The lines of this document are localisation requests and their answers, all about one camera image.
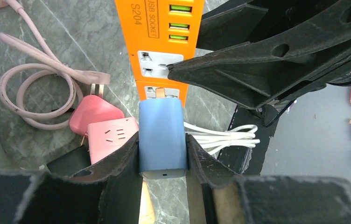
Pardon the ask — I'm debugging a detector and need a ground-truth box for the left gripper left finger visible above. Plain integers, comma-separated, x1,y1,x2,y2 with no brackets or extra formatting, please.
0,134,142,224

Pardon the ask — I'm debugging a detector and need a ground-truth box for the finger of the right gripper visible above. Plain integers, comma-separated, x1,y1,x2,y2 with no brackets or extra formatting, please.
197,0,287,51

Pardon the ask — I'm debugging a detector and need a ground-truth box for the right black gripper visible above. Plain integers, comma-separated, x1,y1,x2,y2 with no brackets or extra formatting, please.
168,0,351,110

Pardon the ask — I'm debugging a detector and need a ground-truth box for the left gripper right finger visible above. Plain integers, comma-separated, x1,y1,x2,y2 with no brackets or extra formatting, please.
186,135,351,224

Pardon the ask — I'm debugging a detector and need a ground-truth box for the beige cube socket adapter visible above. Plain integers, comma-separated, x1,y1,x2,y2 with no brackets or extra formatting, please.
139,181,155,224

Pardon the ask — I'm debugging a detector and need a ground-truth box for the black power adapter plug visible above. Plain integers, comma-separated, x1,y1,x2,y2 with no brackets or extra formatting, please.
47,145,91,177

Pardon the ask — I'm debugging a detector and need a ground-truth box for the pink square socket adapter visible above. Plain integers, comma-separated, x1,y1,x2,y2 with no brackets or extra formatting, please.
87,117,139,164

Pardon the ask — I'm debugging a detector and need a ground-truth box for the blue small adapter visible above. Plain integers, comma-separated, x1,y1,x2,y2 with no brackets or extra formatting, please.
139,98,188,180

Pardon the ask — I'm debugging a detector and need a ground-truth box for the dark pink plug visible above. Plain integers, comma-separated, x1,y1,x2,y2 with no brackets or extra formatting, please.
69,95,125,146

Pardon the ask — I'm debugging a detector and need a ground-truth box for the orange power strip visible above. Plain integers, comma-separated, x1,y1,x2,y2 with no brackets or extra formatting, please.
115,0,204,103

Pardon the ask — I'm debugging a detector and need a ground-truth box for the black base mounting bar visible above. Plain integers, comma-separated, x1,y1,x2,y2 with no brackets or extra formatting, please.
217,105,279,175

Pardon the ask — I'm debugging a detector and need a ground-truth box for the white coiled cable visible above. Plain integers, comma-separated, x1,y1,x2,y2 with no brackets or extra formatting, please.
183,121,260,156

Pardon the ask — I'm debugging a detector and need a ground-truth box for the pink coiled cable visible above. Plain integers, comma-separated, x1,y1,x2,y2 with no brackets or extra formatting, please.
0,0,111,131

